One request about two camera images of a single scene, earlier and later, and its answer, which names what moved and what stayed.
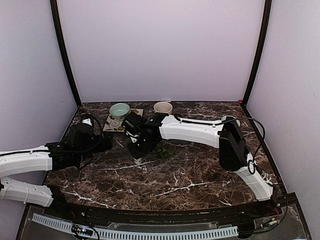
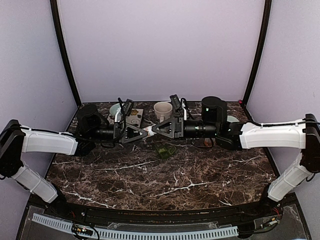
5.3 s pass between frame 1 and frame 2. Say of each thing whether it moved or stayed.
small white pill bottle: moved
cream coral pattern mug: stayed
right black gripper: moved
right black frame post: stayed
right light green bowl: stayed
